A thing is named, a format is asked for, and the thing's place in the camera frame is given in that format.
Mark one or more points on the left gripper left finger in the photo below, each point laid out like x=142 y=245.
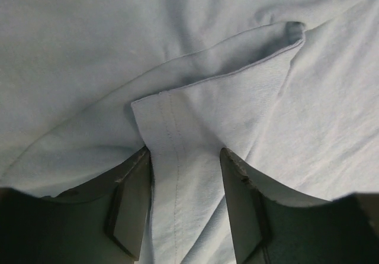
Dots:
x=100 y=221

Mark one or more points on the grey blue t shirt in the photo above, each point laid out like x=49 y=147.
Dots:
x=291 y=86

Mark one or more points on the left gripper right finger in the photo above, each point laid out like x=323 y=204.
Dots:
x=272 y=223

